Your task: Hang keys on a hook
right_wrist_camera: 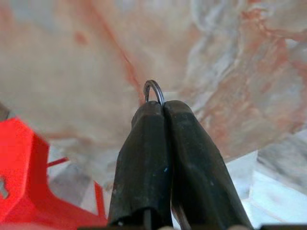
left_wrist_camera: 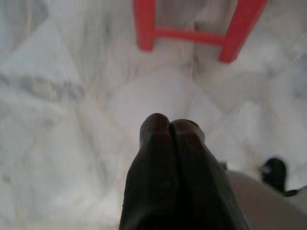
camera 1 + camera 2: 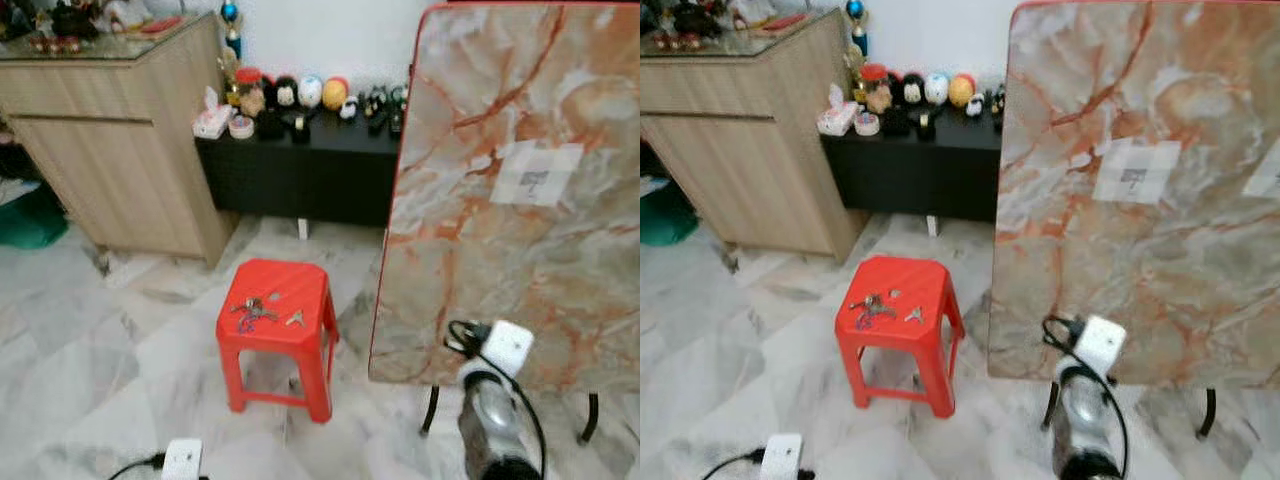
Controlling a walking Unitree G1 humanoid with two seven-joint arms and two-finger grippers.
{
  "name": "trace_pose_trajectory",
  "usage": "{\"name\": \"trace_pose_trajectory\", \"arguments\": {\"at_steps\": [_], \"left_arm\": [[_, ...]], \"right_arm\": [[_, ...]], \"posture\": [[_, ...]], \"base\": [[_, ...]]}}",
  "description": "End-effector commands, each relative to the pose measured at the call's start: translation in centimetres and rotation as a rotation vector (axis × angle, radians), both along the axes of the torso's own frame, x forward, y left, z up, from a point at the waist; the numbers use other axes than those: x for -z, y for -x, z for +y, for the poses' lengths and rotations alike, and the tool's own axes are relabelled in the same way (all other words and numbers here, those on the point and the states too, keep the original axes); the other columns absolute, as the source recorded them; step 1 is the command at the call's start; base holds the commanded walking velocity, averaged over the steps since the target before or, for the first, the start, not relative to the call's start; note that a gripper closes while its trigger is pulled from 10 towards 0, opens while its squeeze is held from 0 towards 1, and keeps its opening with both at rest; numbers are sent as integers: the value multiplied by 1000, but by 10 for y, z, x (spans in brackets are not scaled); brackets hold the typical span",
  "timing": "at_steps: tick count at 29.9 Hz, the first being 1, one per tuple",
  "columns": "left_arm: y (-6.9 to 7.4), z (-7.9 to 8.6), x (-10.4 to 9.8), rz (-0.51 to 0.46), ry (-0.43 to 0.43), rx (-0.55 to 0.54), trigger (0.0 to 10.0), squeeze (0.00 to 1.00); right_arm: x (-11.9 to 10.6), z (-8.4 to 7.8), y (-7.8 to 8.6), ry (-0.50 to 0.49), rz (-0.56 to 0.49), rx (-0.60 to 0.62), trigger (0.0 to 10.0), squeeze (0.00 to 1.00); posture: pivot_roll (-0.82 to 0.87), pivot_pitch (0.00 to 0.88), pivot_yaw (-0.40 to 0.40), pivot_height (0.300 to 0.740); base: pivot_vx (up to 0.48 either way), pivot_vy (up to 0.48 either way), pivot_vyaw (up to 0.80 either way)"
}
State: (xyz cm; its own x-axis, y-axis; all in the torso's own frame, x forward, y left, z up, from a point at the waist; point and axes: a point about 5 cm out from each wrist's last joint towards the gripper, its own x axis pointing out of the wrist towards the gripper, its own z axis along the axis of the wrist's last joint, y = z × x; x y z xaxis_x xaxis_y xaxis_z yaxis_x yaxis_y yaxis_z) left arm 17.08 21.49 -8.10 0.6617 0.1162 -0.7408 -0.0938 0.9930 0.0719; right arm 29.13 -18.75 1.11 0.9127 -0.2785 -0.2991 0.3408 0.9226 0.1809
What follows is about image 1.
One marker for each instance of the red plastic stool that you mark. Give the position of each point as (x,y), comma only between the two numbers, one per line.
(21,155)

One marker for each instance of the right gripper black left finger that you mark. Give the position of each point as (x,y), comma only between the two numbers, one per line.
(144,167)

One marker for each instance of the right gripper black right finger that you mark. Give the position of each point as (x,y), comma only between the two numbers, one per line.
(199,179)

